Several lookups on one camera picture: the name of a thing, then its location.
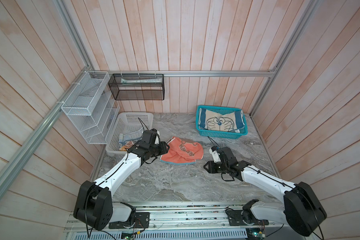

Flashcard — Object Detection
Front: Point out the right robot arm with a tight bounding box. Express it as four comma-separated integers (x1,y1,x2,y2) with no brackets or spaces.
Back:
204,146,327,237

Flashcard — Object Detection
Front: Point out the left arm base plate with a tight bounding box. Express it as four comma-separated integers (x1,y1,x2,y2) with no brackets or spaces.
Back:
109,212,150,229

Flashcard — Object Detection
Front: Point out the small patterned cloth in basket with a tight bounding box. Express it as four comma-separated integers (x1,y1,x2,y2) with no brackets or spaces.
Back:
118,134,142,151

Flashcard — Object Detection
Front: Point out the blue patterned towel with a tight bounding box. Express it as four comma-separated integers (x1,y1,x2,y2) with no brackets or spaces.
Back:
198,108,246,133

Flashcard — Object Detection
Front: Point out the black wire mesh basket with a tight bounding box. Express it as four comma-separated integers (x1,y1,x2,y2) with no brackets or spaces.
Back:
108,73,166,101

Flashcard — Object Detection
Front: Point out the white wire mesh shelf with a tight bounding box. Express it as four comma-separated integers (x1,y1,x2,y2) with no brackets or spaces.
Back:
62,71,120,145

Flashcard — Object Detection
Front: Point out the white laundry basket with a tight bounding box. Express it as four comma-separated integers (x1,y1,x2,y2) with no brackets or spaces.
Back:
106,112,154,156

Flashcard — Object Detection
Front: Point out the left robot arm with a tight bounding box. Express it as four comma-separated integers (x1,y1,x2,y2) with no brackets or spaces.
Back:
74,129,170,231

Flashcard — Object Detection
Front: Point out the aluminium frame rail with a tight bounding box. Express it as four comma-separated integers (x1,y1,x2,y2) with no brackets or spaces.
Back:
107,70,276,78

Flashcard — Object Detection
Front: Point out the teal plastic basket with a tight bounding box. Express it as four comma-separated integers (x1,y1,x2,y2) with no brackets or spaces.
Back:
196,105,248,139

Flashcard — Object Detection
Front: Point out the red orange towel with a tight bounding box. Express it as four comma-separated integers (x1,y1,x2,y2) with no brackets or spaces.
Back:
160,137,204,165

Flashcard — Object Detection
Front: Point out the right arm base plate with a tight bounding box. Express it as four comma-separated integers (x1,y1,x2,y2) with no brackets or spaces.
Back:
225,208,269,226

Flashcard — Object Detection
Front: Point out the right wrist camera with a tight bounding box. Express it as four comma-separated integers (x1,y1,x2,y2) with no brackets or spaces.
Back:
209,146,221,163

